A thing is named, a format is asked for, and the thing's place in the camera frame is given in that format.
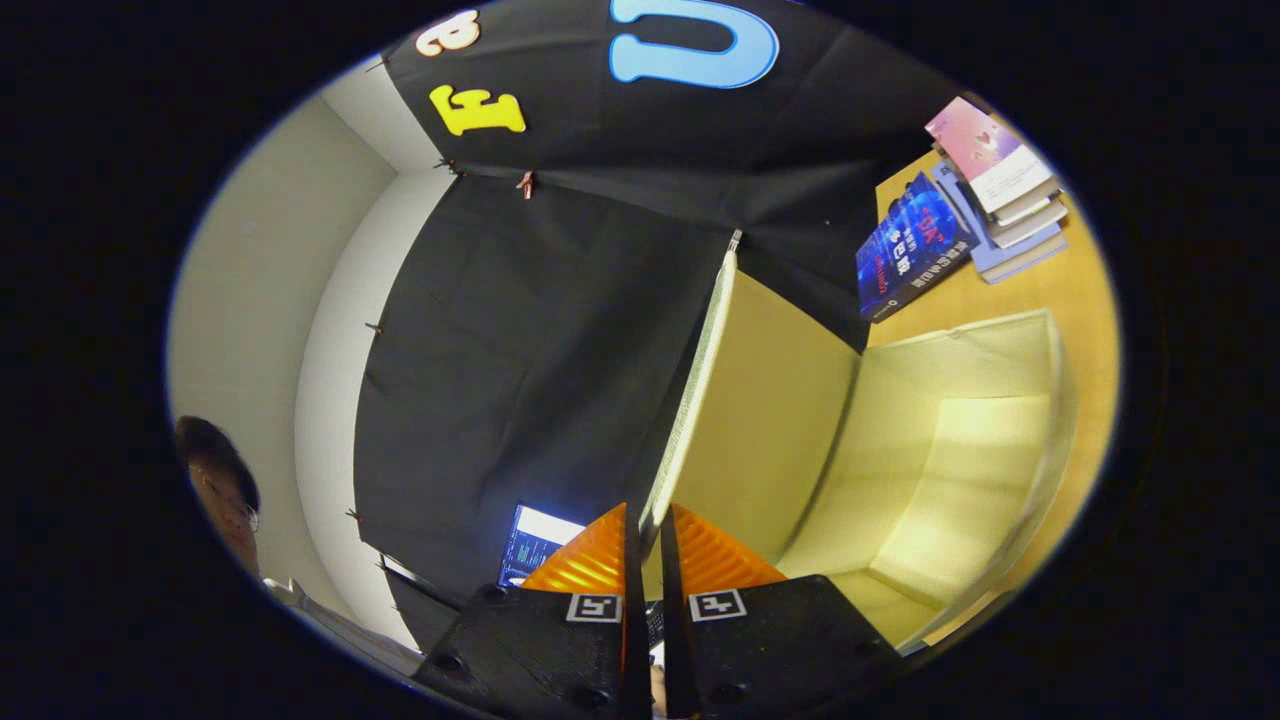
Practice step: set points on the white paperback book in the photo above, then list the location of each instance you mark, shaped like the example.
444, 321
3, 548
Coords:
1030, 222

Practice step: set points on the laptop with lit screen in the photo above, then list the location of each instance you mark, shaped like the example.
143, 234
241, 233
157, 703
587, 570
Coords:
540, 545

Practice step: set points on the pink clothespin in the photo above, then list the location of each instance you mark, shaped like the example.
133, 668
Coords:
525, 183

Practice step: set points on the dark blue book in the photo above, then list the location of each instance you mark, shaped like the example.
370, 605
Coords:
910, 250

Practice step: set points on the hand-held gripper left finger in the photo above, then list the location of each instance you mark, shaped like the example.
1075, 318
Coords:
637, 620

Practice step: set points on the light blue book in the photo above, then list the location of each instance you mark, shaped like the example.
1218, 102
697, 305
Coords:
1010, 262

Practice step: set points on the person's head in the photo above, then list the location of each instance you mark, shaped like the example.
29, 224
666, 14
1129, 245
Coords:
215, 470

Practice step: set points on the pale green storage box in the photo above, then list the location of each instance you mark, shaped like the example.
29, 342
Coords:
780, 420

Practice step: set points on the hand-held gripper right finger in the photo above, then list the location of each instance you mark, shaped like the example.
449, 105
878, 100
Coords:
675, 620

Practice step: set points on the row of black clips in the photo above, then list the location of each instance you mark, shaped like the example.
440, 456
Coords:
375, 327

